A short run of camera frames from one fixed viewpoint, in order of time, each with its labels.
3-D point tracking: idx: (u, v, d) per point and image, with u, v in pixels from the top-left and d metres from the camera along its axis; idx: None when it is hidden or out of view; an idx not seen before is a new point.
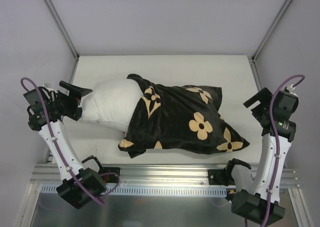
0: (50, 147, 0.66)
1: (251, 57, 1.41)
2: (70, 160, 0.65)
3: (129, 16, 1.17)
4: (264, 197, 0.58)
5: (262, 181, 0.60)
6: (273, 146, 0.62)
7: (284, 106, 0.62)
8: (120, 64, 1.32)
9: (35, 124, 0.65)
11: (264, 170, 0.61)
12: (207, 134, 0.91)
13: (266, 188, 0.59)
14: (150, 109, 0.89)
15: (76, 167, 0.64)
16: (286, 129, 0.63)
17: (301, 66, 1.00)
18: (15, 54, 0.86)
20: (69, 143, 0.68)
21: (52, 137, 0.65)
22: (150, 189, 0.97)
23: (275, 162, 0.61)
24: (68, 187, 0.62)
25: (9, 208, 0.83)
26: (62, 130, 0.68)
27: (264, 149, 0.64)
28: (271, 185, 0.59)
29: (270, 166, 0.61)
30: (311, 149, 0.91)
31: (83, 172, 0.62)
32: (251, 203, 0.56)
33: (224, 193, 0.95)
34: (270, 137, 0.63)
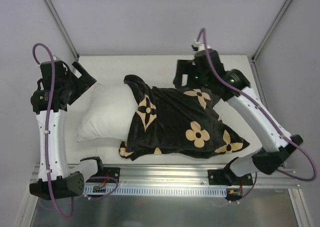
0: (41, 137, 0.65)
1: (251, 57, 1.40)
2: (53, 161, 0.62)
3: (129, 17, 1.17)
4: (283, 143, 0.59)
5: (273, 134, 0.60)
6: (248, 102, 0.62)
7: (218, 62, 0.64)
8: (120, 64, 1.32)
9: (37, 102, 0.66)
11: (262, 127, 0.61)
12: (204, 142, 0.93)
13: (279, 136, 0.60)
14: (145, 122, 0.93)
15: (55, 172, 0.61)
16: (239, 79, 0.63)
17: (301, 67, 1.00)
18: (14, 54, 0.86)
20: (60, 142, 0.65)
21: (45, 130, 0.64)
22: (150, 189, 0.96)
23: (262, 111, 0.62)
24: (40, 189, 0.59)
25: (10, 208, 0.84)
26: (58, 124, 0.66)
27: (244, 111, 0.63)
28: (278, 131, 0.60)
29: (261, 120, 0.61)
30: (310, 149, 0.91)
31: (60, 181, 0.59)
32: (282, 157, 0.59)
33: (224, 193, 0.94)
34: (239, 98, 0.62)
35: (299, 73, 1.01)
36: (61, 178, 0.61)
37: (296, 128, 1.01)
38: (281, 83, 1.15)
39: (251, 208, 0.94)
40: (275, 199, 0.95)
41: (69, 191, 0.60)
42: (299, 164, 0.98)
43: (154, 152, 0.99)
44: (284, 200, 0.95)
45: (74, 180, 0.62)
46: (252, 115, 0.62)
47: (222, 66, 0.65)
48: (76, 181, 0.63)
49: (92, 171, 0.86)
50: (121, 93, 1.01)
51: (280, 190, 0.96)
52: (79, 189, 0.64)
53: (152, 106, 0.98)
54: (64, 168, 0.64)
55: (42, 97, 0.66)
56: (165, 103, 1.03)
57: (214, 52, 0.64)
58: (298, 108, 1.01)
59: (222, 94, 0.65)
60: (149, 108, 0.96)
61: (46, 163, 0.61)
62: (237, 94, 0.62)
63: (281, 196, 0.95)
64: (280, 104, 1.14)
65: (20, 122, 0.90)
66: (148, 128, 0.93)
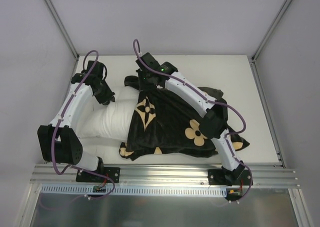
0: (67, 98, 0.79)
1: (251, 57, 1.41)
2: (67, 114, 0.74)
3: (128, 16, 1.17)
4: (210, 106, 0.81)
5: (200, 101, 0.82)
6: (178, 82, 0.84)
7: (150, 61, 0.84)
8: (120, 64, 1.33)
9: (75, 78, 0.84)
11: (192, 97, 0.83)
12: (204, 141, 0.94)
13: (205, 101, 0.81)
14: (145, 121, 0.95)
15: (65, 122, 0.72)
16: (168, 68, 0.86)
17: (301, 67, 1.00)
18: (15, 54, 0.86)
20: (78, 106, 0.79)
21: (73, 92, 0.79)
22: (150, 189, 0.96)
23: (188, 86, 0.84)
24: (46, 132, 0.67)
25: (10, 208, 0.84)
26: (84, 93, 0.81)
27: (176, 88, 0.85)
28: (203, 97, 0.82)
29: (189, 91, 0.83)
30: (310, 149, 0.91)
31: (67, 129, 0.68)
32: (209, 116, 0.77)
33: (224, 193, 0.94)
34: (170, 81, 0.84)
35: (299, 73, 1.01)
36: (67, 127, 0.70)
37: (296, 128, 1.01)
38: (281, 83, 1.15)
39: (251, 207, 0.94)
40: (275, 199, 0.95)
41: (69, 144, 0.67)
42: (299, 164, 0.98)
43: (154, 152, 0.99)
44: (284, 200, 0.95)
45: (76, 138, 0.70)
46: (182, 90, 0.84)
47: (155, 62, 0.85)
48: (76, 144, 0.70)
49: (91, 168, 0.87)
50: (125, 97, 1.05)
51: (280, 190, 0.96)
52: (75, 152, 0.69)
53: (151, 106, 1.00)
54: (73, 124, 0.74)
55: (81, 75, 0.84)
56: (166, 103, 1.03)
57: (144, 55, 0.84)
58: (297, 108, 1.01)
59: (160, 82, 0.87)
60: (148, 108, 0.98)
61: (61, 113, 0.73)
62: (169, 79, 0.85)
63: (282, 196, 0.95)
64: (280, 104, 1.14)
65: (21, 122, 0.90)
66: (148, 126, 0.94)
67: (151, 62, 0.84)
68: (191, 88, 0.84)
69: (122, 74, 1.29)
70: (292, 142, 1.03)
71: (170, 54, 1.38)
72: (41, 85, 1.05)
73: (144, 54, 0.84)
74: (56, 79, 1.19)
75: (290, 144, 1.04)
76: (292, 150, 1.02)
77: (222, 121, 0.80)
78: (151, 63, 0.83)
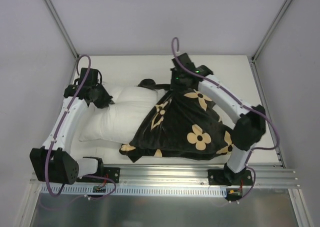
0: (60, 115, 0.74)
1: (251, 57, 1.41)
2: (60, 135, 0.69)
3: (128, 17, 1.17)
4: (245, 112, 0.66)
5: (233, 105, 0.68)
6: (211, 84, 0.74)
7: (187, 62, 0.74)
8: (120, 64, 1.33)
9: (68, 91, 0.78)
11: (225, 100, 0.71)
12: (206, 145, 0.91)
13: (239, 106, 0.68)
14: (154, 121, 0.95)
15: (58, 143, 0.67)
16: (202, 71, 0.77)
17: (301, 67, 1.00)
18: (15, 54, 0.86)
20: (72, 124, 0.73)
21: (66, 108, 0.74)
22: (150, 189, 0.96)
23: (223, 89, 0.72)
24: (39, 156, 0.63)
25: (10, 208, 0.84)
26: (78, 109, 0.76)
27: (209, 91, 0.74)
28: (238, 102, 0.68)
29: (224, 96, 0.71)
30: (310, 149, 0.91)
31: (60, 151, 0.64)
32: (241, 121, 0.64)
33: (224, 193, 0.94)
34: (204, 83, 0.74)
35: (299, 73, 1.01)
36: (61, 149, 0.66)
37: (296, 128, 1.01)
38: (281, 83, 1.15)
39: (251, 207, 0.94)
40: (275, 199, 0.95)
41: (63, 166, 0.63)
42: (299, 164, 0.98)
43: (154, 154, 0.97)
44: (284, 200, 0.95)
45: (70, 160, 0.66)
46: (214, 93, 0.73)
47: (192, 63, 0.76)
48: (71, 164, 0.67)
49: (88, 172, 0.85)
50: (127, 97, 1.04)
51: (280, 190, 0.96)
52: (70, 173, 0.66)
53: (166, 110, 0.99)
54: (66, 145, 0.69)
55: (74, 88, 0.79)
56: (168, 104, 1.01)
57: (181, 55, 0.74)
58: (297, 108, 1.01)
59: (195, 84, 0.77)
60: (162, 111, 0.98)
61: (54, 133, 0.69)
62: (202, 81, 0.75)
63: (282, 196, 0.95)
64: (280, 104, 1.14)
65: (21, 122, 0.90)
66: (155, 127, 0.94)
67: (188, 63, 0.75)
68: (226, 92, 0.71)
69: (122, 74, 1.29)
70: (292, 142, 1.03)
71: (169, 54, 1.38)
72: (41, 86, 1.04)
73: (181, 54, 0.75)
74: (56, 79, 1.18)
75: (290, 144, 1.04)
76: (292, 150, 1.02)
77: (258, 134, 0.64)
78: (188, 64, 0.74)
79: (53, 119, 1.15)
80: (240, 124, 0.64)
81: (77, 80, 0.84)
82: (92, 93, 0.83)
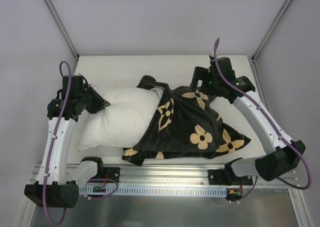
0: (48, 142, 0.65)
1: (251, 57, 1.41)
2: (52, 167, 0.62)
3: (128, 16, 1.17)
4: (282, 145, 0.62)
5: (271, 134, 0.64)
6: (250, 103, 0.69)
7: (227, 69, 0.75)
8: (120, 64, 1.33)
9: (51, 109, 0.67)
11: (261, 125, 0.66)
12: (208, 145, 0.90)
13: (277, 137, 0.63)
14: (161, 124, 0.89)
15: (52, 177, 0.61)
16: (243, 84, 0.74)
17: (301, 67, 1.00)
18: (15, 54, 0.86)
20: (63, 151, 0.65)
21: (53, 134, 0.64)
22: (150, 189, 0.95)
23: (263, 112, 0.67)
24: (34, 191, 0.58)
25: (10, 208, 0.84)
26: (66, 131, 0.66)
27: (246, 111, 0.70)
28: (278, 132, 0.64)
29: (262, 119, 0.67)
30: (310, 149, 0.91)
31: (55, 186, 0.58)
32: (277, 156, 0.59)
33: (224, 193, 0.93)
34: (243, 99, 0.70)
35: (299, 73, 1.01)
36: (56, 183, 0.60)
37: (297, 129, 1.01)
38: (281, 83, 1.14)
39: (250, 207, 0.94)
40: (275, 199, 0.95)
41: (61, 200, 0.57)
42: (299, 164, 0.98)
43: (155, 156, 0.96)
44: (284, 200, 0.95)
45: (69, 189, 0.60)
46: (252, 114, 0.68)
47: (232, 72, 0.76)
48: (71, 189, 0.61)
49: (89, 176, 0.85)
50: (125, 95, 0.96)
51: (281, 190, 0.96)
52: (71, 200, 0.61)
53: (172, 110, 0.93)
54: (62, 175, 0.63)
55: (58, 104, 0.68)
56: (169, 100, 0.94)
57: (223, 60, 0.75)
58: (298, 108, 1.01)
59: (231, 96, 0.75)
60: (169, 111, 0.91)
61: (45, 167, 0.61)
62: (241, 95, 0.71)
63: (282, 196, 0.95)
64: (280, 104, 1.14)
65: (20, 122, 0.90)
66: (162, 130, 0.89)
67: (227, 71, 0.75)
68: (265, 116, 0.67)
69: (122, 75, 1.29)
70: None
71: (169, 54, 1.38)
72: (41, 85, 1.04)
73: (223, 59, 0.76)
74: (56, 79, 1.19)
75: None
76: None
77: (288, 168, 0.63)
78: (228, 72, 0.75)
79: None
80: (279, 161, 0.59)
81: (61, 91, 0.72)
82: (79, 106, 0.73)
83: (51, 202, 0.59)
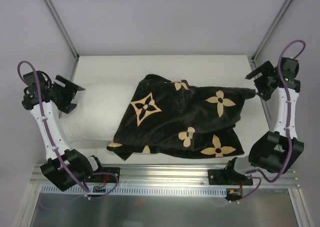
0: (40, 126, 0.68)
1: (251, 57, 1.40)
2: (57, 139, 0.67)
3: (129, 16, 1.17)
4: (283, 133, 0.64)
5: (280, 122, 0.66)
6: (284, 95, 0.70)
7: (288, 68, 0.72)
8: (120, 64, 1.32)
9: (27, 102, 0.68)
11: (278, 114, 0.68)
12: (192, 142, 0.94)
13: (284, 126, 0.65)
14: (139, 117, 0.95)
15: (62, 146, 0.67)
16: (292, 83, 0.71)
17: (300, 67, 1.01)
18: (15, 55, 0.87)
20: (58, 125, 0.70)
21: (42, 116, 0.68)
22: (150, 189, 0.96)
23: (288, 107, 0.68)
24: (52, 166, 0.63)
25: (10, 208, 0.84)
26: (52, 110, 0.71)
27: (277, 100, 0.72)
28: (287, 123, 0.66)
29: (283, 110, 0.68)
30: (311, 149, 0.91)
31: (70, 154, 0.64)
32: (272, 138, 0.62)
33: (224, 193, 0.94)
34: (280, 89, 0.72)
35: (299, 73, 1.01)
36: (69, 150, 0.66)
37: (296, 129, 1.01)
38: None
39: (251, 207, 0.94)
40: (275, 199, 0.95)
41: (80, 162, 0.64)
42: (299, 163, 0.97)
43: (142, 151, 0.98)
44: (284, 200, 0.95)
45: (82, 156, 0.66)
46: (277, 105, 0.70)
47: (294, 73, 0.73)
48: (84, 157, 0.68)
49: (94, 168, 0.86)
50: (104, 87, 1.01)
51: (281, 190, 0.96)
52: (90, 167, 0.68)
53: (152, 104, 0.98)
54: (68, 143, 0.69)
55: (32, 96, 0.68)
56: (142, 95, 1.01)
57: (290, 59, 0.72)
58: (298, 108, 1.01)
59: (274, 89, 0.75)
60: (146, 104, 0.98)
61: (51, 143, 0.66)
62: (282, 87, 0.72)
63: (282, 196, 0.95)
64: None
65: (20, 122, 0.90)
66: (141, 123, 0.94)
67: (288, 70, 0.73)
68: (287, 110, 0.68)
69: (122, 75, 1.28)
70: None
71: (169, 54, 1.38)
72: None
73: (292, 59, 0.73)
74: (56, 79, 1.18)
75: None
76: None
77: (274, 160, 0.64)
78: (287, 70, 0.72)
79: None
80: (268, 137, 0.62)
81: (27, 88, 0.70)
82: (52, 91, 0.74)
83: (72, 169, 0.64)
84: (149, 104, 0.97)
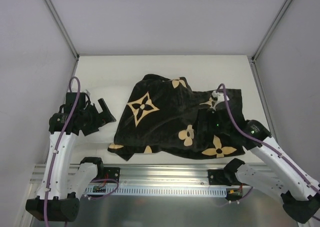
0: (48, 156, 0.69)
1: (251, 57, 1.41)
2: (54, 180, 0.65)
3: (129, 16, 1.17)
4: (312, 193, 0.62)
5: (299, 183, 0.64)
6: (271, 152, 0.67)
7: (237, 116, 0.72)
8: (120, 64, 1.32)
9: (53, 123, 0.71)
11: (288, 176, 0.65)
12: (193, 141, 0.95)
13: (306, 184, 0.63)
14: (137, 117, 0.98)
15: (53, 191, 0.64)
16: (258, 130, 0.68)
17: (300, 68, 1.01)
18: (16, 55, 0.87)
20: (64, 165, 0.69)
21: (54, 149, 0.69)
22: (150, 189, 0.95)
23: (285, 161, 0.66)
24: (35, 205, 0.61)
25: (10, 208, 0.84)
26: (67, 146, 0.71)
27: (269, 161, 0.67)
28: (305, 180, 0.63)
29: (286, 168, 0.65)
30: (310, 149, 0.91)
31: (56, 202, 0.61)
32: (313, 206, 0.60)
33: (224, 193, 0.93)
34: (261, 148, 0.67)
35: (299, 73, 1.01)
36: (57, 198, 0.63)
37: (296, 129, 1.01)
38: (282, 84, 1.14)
39: (251, 207, 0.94)
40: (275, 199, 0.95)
41: (63, 215, 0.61)
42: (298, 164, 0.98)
43: (144, 151, 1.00)
44: None
45: (68, 206, 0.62)
46: (277, 166, 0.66)
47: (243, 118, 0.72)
48: (71, 205, 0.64)
49: (90, 177, 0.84)
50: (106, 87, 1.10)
51: None
52: (72, 216, 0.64)
53: (149, 103, 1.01)
54: (63, 189, 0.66)
55: (60, 119, 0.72)
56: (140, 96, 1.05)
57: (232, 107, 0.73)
58: (298, 108, 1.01)
59: (250, 147, 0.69)
60: (143, 104, 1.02)
61: (47, 182, 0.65)
62: (260, 144, 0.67)
63: None
64: (280, 104, 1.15)
65: (20, 122, 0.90)
66: (139, 123, 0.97)
67: (238, 117, 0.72)
68: (288, 164, 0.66)
69: (122, 74, 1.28)
70: (292, 142, 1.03)
71: (170, 54, 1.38)
72: (41, 86, 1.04)
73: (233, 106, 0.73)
74: (56, 79, 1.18)
75: (290, 143, 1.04)
76: (292, 150, 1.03)
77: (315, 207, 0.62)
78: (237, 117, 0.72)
79: None
80: (310, 207, 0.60)
81: (64, 106, 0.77)
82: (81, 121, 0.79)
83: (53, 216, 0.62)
84: (145, 104, 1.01)
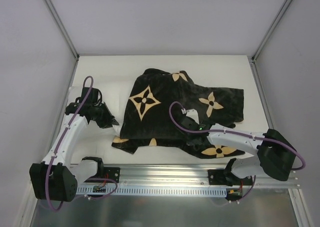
0: (60, 131, 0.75)
1: (251, 57, 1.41)
2: (61, 150, 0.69)
3: (128, 16, 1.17)
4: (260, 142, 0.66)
5: (246, 141, 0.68)
6: (215, 133, 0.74)
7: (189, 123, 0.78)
8: (120, 63, 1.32)
9: (69, 108, 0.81)
11: (236, 142, 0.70)
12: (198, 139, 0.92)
13: (252, 139, 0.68)
14: (141, 111, 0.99)
15: (59, 159, 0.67)
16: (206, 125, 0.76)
17: (301, 67, 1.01)
18: (16, 55, 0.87)
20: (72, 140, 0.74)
21: (67, 124, 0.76)
22: (150, 189, 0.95)
23: (229, 131, 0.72)
24: (38, 169, 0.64)
25: (10, 209, 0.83)
26: (78, 125, 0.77)
27: (219, 140, 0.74)
28: (249, 136, 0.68)
29: (231, 136, 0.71)
30: (310, 149, 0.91)
31: (59, 168, 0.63)
32: (264, 153, 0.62)
33: (224, 193, 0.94)
34: (211, 136, 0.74)
35: (299, 72, 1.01)
36: (61, 165, 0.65)
37: (296, 128, 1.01)
38: (282, 83, 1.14)
39: (251, 208, 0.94)
40: (275, 198, 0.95)
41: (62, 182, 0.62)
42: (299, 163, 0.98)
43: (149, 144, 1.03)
44: (284, 200, 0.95)
45: (67, 179, 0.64)
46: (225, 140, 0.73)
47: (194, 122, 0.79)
48: (71, 180, 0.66)
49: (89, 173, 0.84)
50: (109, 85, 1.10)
51: (281, 190, 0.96)
52: (69, 193, 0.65)
53: (150, 96, 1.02)
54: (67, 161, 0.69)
55: (75, 105, 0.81)
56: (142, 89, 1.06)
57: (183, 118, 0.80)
58: (298, 108, 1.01)
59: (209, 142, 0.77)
60: (145, 98, 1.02)
61: (54, 149, 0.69)
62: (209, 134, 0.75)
63: (281, 196, 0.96)
64: (280, 104, 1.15)
65: (21, 122, 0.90)
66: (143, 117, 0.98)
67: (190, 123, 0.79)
68: (231, 132, 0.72)
69: (123, 74, 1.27)
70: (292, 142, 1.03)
71: (170, 54, 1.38)
72: (41, 86, 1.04)
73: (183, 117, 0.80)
74: (56, 79, 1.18)
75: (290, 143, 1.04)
76: None
77: (282, 154, 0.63)
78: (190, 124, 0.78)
79: (52, 119, 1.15)
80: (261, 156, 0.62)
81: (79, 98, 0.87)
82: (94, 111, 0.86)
83: (54, 185, 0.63)
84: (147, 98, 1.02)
